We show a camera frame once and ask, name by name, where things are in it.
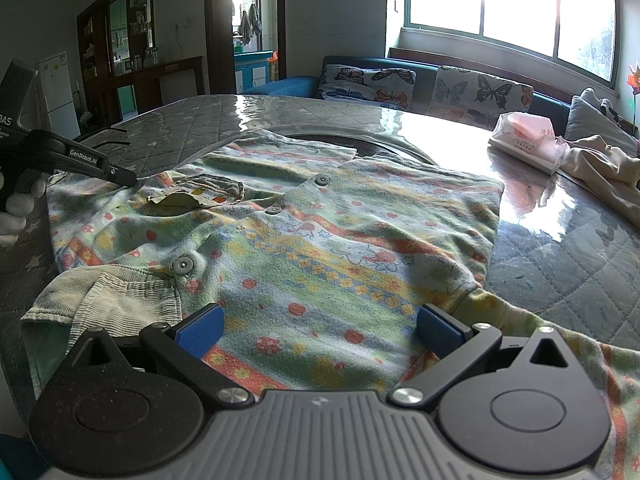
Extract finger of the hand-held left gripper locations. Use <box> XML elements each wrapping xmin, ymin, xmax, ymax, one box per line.
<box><xmin>29</xmin><ymin>130</ymin><xmax>138</xmax><ymax>189</ymax></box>

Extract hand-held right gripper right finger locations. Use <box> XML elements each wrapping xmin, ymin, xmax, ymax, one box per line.
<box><xmin>390</xmin><ymin>304</ymin><xmax>576</xmax><ymax>407</ymax></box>

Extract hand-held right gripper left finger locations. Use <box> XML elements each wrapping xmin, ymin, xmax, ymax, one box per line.
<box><xmin>70</xmin><ymin>304</ymin><xmax>253</xmax><ymax>407</ymax></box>

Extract floral patterned button shirt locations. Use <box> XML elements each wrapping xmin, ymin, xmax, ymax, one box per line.
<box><xmin>20</xmin><ymin>129</ymin><xmax>640</xmax><ymax>480</ymax></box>

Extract hanging clothes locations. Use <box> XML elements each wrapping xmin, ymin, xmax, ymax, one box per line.
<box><xmin>237</xmin><ymin>4</ymin><xmax>264</xmax><ymax>46</ymax></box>

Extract person's left hand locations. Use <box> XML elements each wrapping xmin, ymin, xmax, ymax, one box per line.
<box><xmin>0</xmin><ymin>177</ymin><xmax>49</xmax><ymax>247</ymax></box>

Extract white refrigerator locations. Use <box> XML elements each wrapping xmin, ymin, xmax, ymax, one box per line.
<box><xmin>38</xmin><ymin>51</ymin><xmax>82</xmax><ymax>142</ymax></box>

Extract dark wooden cabinet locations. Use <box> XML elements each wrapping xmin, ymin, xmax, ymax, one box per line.
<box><xmin>76</xmin><ymin>0</ymin><xmax>205</xmax><ymax>128</ymax></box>

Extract blue cabinet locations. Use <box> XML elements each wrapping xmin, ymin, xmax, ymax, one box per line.
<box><xmin>234</xmin><ymin>50</ymin><xmax>275</xmax><ymax>92</ymax></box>

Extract pink plastic tissue pack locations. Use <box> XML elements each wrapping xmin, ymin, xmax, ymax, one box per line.
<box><xmin>489</xmin><ymin>112</ymin><xmax>571</xmax><ymax>176</ymax></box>

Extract blue sofa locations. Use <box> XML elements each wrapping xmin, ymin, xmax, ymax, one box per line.
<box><xmin>245</xmin><ymin>55</ymin><xmax>573</xmax><ymax>127</ymax></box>

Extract beige cloth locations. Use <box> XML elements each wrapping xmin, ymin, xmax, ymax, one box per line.
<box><xmin>562</xmin><ymin>135</ymin><xmax>640</xmax><ymax>197</ymax></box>

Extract tall butterfly print cushion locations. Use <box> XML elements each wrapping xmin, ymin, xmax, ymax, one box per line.
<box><xmin>432</xmin><ymin>66</ymin><xmax>535</xmax><ymax>128</ymax></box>

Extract wide butterfly print cushion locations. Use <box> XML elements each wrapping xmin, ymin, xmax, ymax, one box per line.
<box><xmin>317</xmin><ymin>64</ymin><xmax>417</xmax><ymax>111</ymax></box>

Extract grey pillow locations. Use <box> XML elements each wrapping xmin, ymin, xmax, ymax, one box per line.
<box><xmin>565</xmin><ymin>87</ymin><xmax>638</xmax><ymax>157</ymax></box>

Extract white plush toy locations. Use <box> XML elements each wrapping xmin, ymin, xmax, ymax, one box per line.
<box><xmin>595</xmin><ymin>97</ymin><xmax>627</xmax><ymax>127</ymax></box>

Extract colourful pinwheel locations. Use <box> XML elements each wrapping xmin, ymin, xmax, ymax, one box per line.
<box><xmin>622</xmin><ymin>62</ymin><xmax>640</xmax><ymax>131</ymax></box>

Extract window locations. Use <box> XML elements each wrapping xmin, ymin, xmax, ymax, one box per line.
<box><xmin>404</xmin><ymin>0</ymin><xmax>620</xmax><ymax>85</ymax></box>

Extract dark wooden door frame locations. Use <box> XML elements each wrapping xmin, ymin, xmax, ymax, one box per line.
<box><xmin>204</xmin><ymin>0</ymin><xmax>287</xmax><ymax>96</ymax></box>

